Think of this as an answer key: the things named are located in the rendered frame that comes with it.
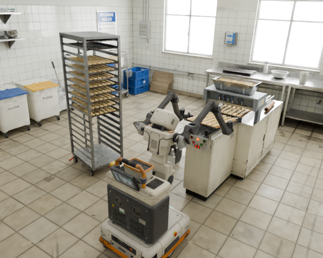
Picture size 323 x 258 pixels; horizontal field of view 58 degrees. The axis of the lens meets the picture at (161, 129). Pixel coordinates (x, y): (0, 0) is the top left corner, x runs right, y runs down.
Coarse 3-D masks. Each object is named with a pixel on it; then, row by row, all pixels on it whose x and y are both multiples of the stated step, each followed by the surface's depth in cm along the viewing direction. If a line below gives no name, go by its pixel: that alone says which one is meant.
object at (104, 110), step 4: (72, 104) 399; (76, 104) 398; (80, 108) 385; (84, 108) 391; (104, 108) 387; (108, 108) 390; (112, 108) 388; (92, 112) 375; (96, 112) 373; (100, 112) 372; (104, 112) 375
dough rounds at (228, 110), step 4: (220, 108) 388; (224, 108) 389; (228, 108) 390; (232, 108) 390; (224, 112) 374; (228, 112) 378; (232, 112) 375; (236, 112) 376; (240, 112) 379; (244, 112) 376; (248, 112) 382; (236, 116) 367; (240, 116) 363
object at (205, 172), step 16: (208, 128) 343; (224, 144) 345; (192, 160) 340; (208, 160) 326; (224, 160) 359; (192, 176) 347; (208, 176) 333; (224, 176) 375; (192, 192) 359; (208, 192) 344
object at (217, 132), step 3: (270, 96) 458; (267, 99) 449; (234, 123) 358; (219, 129) 328; (213, 132) 319; (216, 132) 319; (219, 132) 326; (210, 135) 310; (213, 135) 314; (216, 135) 321; (210, 138) 312; (213, 138) 317
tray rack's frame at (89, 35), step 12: (60, 36) 362; (72, 36) 337; (84, 36) 325; (96, 36) 329; (108, 36) 338; (60, 48) 370; (72, 144) 422; (96, 144) 451; (84, 156) 415; (96, 156) 416; (108, 156) 417; (96, 168) 388
